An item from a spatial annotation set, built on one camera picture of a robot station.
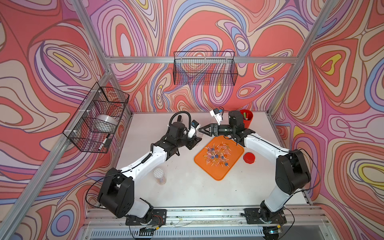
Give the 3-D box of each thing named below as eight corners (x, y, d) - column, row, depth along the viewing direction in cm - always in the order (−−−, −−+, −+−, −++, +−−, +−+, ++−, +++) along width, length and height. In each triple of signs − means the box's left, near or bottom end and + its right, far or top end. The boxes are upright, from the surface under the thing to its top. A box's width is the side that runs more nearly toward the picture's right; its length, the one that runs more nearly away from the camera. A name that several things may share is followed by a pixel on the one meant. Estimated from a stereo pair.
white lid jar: (157, 184, 86) (152, 177, 77) (158, 176, 89) (154, 167, 80) (166, 184, 86) (162, 177, 77) (167, 176, 89) (164, 167, 80)
